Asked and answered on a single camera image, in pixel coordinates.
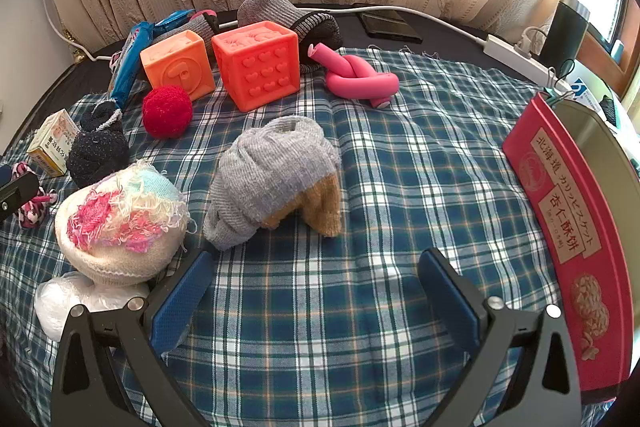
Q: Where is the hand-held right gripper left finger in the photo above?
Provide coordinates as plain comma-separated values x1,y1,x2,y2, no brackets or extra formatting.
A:
51,249,221,427

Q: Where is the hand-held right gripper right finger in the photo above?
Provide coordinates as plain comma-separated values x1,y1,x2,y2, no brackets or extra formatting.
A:
419,248,583,427

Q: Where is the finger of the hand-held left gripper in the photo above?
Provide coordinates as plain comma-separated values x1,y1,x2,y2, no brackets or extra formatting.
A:
0,171,40,222

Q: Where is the small yellow carton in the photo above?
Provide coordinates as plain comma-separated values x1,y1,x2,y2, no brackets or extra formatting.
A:
26,109,81,178

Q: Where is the navy fuzzy sock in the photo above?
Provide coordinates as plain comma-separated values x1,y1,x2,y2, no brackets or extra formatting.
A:
66,102,130,188

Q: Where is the red tin container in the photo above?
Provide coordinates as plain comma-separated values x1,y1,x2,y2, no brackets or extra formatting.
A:
502,92,640,405

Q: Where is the grey and brown sock bundle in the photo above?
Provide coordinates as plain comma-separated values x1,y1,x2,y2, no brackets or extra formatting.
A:
202,116,343,252

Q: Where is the red pom-pom ball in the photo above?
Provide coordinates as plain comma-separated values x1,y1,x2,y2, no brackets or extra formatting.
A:
142,87,194,138

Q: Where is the small orange toy cube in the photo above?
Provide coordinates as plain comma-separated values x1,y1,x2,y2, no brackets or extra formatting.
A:
140,31,217,94

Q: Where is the pink foam twist roller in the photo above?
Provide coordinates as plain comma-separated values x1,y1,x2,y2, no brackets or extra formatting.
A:
307,42,400,110

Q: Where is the large red-orange toy cube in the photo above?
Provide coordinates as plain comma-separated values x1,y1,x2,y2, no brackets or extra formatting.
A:
211,21,301,114

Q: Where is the plain grey sock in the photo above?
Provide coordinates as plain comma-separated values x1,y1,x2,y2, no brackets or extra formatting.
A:
187,12,221,52

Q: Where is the grey sock roll dark cuff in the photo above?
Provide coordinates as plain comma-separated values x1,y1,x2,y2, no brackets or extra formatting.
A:
237,0,344,66

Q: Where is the white plastic bag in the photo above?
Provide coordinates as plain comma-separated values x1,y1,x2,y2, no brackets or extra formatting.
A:
35,271,151,342

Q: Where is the blue plaid cloth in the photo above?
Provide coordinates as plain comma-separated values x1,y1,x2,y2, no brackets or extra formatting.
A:
0,44,621,427

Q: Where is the teal binder clip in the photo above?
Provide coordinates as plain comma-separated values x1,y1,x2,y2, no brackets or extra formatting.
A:
540,89,571,108

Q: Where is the black ridged object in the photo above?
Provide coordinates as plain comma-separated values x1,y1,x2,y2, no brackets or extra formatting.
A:
597,94,621,125

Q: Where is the white box blue logo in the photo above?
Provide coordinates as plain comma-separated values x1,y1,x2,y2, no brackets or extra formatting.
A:
570,67,608,108

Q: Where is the white power strip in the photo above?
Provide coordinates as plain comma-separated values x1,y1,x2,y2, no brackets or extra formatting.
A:
482,34,573,82

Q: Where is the pink round disc toy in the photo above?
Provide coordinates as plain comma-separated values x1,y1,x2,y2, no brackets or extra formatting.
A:
195,8,223,35

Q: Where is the black phone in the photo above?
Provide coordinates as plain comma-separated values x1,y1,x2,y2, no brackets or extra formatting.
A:
359,9,423,44

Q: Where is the black steel tumbler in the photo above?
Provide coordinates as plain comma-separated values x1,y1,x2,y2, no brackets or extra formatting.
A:
542,0,591,68

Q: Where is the white wall cable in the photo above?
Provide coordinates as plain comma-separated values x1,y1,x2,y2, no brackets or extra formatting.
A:
34,0,108,62

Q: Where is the white plug with cable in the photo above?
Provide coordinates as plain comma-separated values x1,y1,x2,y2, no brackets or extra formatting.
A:
517,26,551,55

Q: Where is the white power strip cable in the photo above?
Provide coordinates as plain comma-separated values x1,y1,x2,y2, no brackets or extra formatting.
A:
218,6,488,44

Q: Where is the wooden window frame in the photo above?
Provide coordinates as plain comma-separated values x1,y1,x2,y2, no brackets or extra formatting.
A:
575,0,640,92

